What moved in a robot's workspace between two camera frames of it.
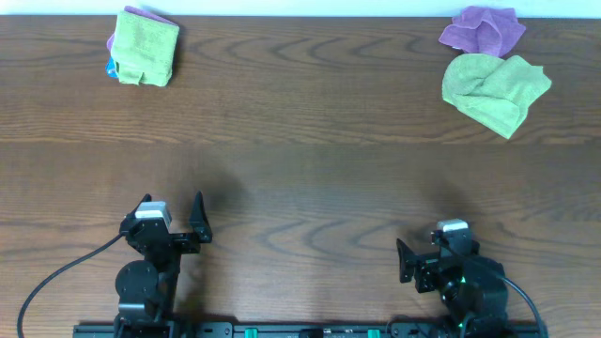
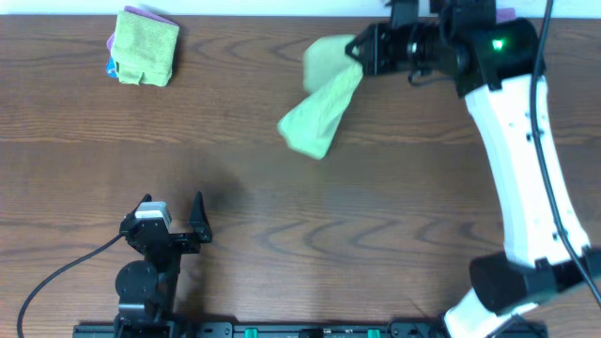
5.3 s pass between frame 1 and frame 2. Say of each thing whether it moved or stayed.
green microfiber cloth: moved
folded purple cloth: stayed
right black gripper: moved
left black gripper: stayed
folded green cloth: stayed
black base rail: stayed
